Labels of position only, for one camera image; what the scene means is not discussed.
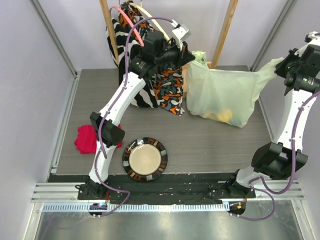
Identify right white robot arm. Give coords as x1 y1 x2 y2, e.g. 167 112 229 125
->
224 43 320 198

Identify beige plate with dark rim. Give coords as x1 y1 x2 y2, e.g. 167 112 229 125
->
121 137 168 182

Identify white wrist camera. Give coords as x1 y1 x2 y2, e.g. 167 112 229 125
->
171 20 191 42
303 31 320 50

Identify cream clothes hanger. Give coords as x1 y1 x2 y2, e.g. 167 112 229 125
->
129 2 168 38

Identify orange grey camouflage garment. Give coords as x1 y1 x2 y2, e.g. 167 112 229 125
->
116 0 184 116

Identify pale green plastic bag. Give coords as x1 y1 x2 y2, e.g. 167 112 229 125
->
186 51 284 128

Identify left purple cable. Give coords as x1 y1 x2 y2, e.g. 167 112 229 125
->
97 16 176 218

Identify white slotted cable duct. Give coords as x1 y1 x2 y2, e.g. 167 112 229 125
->
42 201 230 213

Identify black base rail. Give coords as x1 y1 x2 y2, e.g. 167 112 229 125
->
48 172 256 205

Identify yellow fake lemon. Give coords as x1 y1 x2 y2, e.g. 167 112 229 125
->
202 109 233 123

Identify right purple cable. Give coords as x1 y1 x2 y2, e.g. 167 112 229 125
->
239 89 320 221

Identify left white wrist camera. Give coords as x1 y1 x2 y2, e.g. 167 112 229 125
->
171 20 191 42

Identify red cloth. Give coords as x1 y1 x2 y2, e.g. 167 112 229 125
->
73 123 125 155

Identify wooden clothes rack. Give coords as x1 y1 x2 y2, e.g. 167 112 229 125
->
99 0 238 77

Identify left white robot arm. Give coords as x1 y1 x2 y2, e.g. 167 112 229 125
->
76 26 195 200

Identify pink clothes hanger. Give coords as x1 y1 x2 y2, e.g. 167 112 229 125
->
109 6 144 47

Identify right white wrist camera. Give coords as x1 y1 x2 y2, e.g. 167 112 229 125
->
303 31 320 50

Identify purple cable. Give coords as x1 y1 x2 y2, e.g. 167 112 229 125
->
239 89 320 221
97 16 176 218

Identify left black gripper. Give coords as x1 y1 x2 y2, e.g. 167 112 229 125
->
154 38 195 70

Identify zebra print garment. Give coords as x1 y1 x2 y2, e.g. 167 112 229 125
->
105 18 159 109

